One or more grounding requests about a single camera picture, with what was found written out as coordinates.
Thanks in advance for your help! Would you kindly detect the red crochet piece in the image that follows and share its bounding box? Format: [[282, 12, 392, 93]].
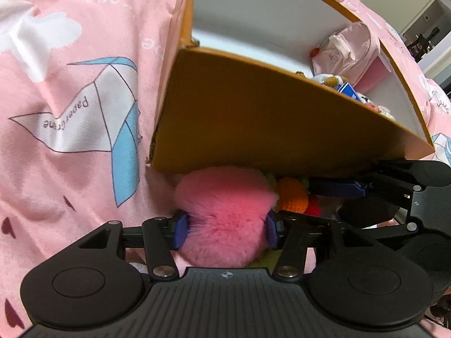
[[305, 195, 323, 217]]

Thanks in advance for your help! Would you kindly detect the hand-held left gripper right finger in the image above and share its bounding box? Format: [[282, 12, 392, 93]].
[[264, 209, 380, 283]]

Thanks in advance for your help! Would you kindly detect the white crocheted bunny doll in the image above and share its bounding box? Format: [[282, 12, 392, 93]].
[[363, 102, 397, 122]]

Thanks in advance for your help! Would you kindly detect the blue printed card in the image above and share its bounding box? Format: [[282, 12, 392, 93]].
[[336, 82, 365, 104]]

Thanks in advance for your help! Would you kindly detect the pink printed blanket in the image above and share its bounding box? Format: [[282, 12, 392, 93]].
[[0, 0, 451, 338]]

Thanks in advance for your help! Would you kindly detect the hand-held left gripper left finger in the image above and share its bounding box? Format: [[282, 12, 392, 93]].
[[78, 211, 191, 282]]

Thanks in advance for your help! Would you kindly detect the small plush keychain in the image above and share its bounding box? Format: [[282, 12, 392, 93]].
[[312, 72, 348, 88]]

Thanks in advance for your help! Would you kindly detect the pink mini backpack pouch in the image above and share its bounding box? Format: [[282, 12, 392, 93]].
[[310, 21, 381, 85]]

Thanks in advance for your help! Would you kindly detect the orange cardboard box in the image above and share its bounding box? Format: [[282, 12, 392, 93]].
[[145, 0, 435, 178]]

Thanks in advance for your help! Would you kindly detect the pink fluffy plush peach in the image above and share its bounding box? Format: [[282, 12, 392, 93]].
[[174, 165, 279, 270]]

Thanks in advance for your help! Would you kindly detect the orange crochet piece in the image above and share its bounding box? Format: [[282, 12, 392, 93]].
[[277, 177, 311, 215]]

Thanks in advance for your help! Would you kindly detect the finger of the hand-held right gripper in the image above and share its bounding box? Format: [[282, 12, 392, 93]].
[[336, 199, 414, 235], [308, 160, 446, 201]]

